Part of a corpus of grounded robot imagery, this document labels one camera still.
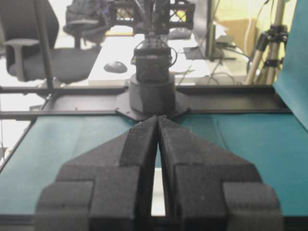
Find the black office chair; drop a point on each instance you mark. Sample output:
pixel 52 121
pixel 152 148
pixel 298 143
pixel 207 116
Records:
pixel 22 49

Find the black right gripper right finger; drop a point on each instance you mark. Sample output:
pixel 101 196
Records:
pixel 212 189

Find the camera tripod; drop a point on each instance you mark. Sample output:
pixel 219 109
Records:
pixel 266 61

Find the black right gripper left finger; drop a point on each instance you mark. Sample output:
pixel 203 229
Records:
pixel 108 188

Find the white desk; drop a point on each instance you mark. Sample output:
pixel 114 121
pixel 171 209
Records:
pixel 154 60

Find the teal table mat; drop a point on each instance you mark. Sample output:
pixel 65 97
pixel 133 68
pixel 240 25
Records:
pixel 277 144

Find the black frame rail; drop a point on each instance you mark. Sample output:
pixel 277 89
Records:
pixel 98 101

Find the white plastic tray case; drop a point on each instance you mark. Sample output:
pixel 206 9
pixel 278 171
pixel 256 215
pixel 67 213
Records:
pixel 158 203

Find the black computer mouse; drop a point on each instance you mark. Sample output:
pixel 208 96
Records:
pixel 115 67

